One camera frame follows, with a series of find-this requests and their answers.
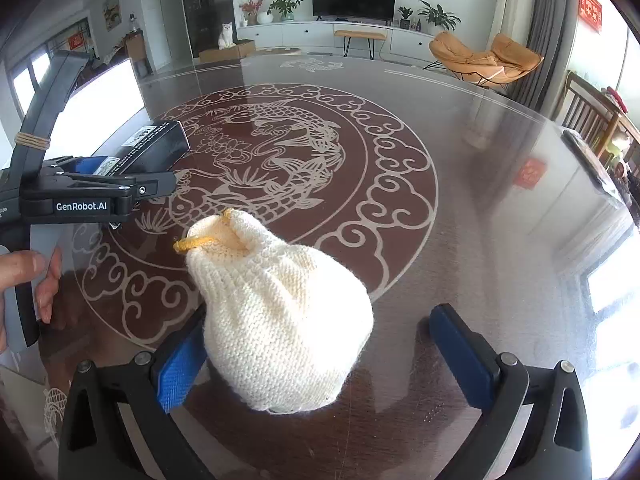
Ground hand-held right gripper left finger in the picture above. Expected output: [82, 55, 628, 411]
[58, 305, 211, 480]

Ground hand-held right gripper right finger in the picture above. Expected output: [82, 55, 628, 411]
[429, 304, 593, 480]

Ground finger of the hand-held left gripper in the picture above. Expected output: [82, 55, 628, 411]
[42, 171, 177, 198]
[45, 156, 123, 177]

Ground black rectangular box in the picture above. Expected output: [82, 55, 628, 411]
[92, 119, 191, 177]

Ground white box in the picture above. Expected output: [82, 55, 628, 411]
[47, 57, 147, 171]

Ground cream knitted pouch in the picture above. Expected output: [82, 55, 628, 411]
[173, 208, 375, 415]

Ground brown patterned glass desktop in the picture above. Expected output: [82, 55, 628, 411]
[0, 52, 640, 480]

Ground person's left hand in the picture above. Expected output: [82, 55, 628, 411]
[0, 247, 63, 356]

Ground wooden dining chairs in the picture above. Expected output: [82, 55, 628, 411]
[107, 29, 153, 78]

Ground cardboard box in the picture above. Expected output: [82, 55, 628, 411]
[199, 39, 257, 63]

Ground dark glass display cabinet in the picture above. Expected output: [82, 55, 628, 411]
[179, 0, 235, 58]

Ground red flower arrangement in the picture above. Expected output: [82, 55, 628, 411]
[239, 0, 266, 27]

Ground white television cabinet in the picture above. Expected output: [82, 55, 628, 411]
[235, 20, 441, 63]

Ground green potted plant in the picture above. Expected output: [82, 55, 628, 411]
[267, 0, 304, 22]

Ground black item in plastic bag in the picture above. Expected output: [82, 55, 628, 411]
[560, 129, 626, 201]

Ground orange padded bench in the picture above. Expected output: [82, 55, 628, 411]
[334, 30, 388, 58]

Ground wooden slatted chair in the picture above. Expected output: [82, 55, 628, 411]
[562, 71, 621, 148]

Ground orange rocking chair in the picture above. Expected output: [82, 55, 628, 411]
[429, 31, 545, 86]

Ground grey and white curtain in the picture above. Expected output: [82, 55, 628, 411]
[487, 0, 581, 121]

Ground large leafy potted plant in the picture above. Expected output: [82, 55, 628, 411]
[417, 0, 462, 33]

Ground framed wall painting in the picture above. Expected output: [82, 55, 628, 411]
[102, 0, 122, 31]

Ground red wall hanging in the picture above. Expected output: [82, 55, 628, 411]
[578, 0, 604, 35]

